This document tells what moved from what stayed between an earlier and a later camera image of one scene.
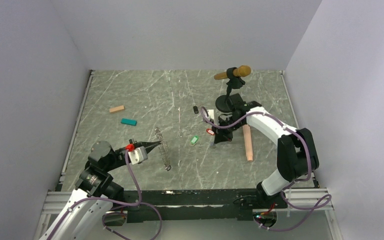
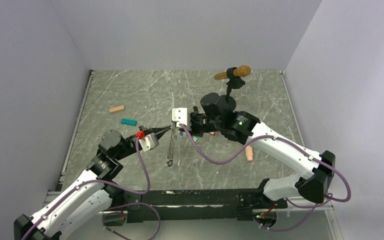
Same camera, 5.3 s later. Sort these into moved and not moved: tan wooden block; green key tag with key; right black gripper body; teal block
Moved: right black gripper body
Not moved: teal block; green key tag with key; tan wooden block
